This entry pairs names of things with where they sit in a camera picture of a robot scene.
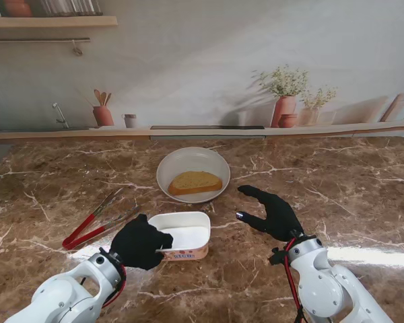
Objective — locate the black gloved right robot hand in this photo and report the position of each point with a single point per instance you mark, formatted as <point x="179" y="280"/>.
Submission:
<point x="281" y="218"/>

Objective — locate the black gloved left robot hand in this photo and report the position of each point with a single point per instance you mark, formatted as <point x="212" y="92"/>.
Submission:
<point x="138" y="245"/>

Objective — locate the white bento box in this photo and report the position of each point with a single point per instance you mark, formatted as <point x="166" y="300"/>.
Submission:
<point x="185" y="225"/>

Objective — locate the toasted bread slice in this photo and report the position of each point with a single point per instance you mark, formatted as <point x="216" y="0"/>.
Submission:
<point x="195" y="183"/>

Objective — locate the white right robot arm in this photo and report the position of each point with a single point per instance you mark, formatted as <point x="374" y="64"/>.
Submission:
<point x="323" y="286"/>

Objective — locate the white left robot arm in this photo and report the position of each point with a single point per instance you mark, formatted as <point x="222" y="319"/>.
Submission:
<point x="64" y="296"/>

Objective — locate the printed kitchen backdrop banner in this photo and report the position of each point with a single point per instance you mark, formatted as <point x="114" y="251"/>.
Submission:
<point x="188" y="67"/>

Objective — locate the white round plate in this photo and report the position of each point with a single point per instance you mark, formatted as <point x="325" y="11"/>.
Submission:
<point x="195" y="161"/>

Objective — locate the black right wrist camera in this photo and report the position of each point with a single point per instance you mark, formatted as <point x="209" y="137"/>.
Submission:
<point x="276" y="257"/>

